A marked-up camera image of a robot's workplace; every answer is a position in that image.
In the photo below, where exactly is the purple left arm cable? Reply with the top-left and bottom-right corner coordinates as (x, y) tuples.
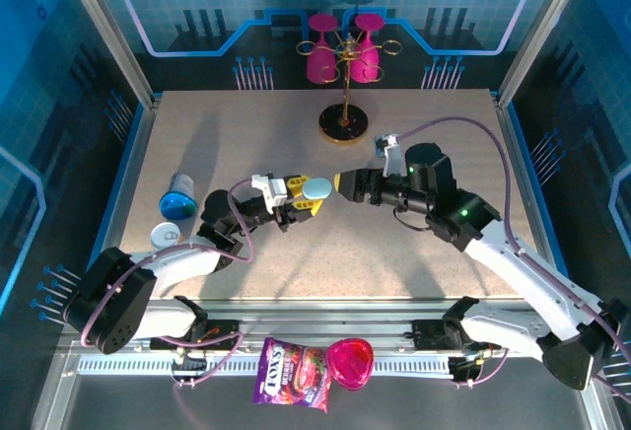
(78, 178), (271, 390)

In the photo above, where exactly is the gold cup rack black base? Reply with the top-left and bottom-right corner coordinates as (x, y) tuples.
(295, 30), (403, 145)

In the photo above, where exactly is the white round lid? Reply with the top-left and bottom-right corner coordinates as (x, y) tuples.
(149, 222), (182, 250)

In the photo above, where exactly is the pink heart-shaped container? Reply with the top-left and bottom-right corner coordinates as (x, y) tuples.
(325, 335), (376, 392)

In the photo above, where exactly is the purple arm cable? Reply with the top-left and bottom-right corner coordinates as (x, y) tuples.
(78, 178), (271, 390)
(399, 116), (623, 387)

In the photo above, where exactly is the blue earbud charging case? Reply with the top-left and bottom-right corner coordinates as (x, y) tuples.
(302, 177), (333, 200)

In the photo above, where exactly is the white slotted cable duct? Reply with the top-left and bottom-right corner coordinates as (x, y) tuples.
(76, 354), (453, 378)

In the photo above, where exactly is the aluminium frame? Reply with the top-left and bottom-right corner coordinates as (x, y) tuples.
(29, 0), (620, 430)

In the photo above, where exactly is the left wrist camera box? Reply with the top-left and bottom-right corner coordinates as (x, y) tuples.
(250, 172), (289, 214)

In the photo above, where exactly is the pink goblet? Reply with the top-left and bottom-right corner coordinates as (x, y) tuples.
(305, 13), (340, 85)
(348, 12), (385, 84)

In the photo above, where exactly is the yogurt cup with blue lid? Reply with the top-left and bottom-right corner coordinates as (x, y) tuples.
(159, 172), (199, 220)

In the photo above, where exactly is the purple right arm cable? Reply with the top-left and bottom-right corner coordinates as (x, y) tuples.
(399, 116), (623, 387)

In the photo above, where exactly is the purple candy bag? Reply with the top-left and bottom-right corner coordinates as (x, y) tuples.
(250, 335), (330, 414)

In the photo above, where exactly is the black connector box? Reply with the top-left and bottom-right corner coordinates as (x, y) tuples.
(451, 354), (483, 385)
(171, 354), (208, 378)

